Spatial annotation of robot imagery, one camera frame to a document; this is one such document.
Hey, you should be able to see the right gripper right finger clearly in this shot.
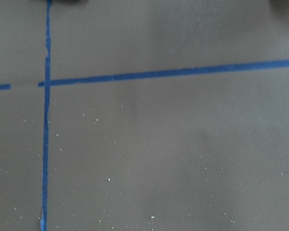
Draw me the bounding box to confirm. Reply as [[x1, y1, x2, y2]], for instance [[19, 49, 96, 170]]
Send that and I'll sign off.
[[270, 0, 289, 9]]

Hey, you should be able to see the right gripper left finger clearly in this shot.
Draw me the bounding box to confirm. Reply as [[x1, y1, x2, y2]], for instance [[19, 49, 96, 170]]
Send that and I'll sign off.
[[52, 0, 88, 5]]

